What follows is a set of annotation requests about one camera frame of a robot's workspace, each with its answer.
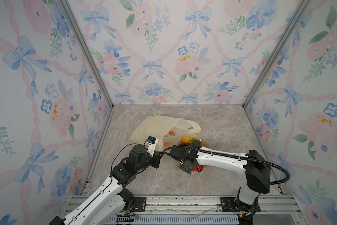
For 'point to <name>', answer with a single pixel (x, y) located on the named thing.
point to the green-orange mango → (191, 140)
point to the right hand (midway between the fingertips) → (188, 162)
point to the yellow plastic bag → (169, 130)
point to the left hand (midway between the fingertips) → (164, 152)
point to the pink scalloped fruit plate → (204, 143)
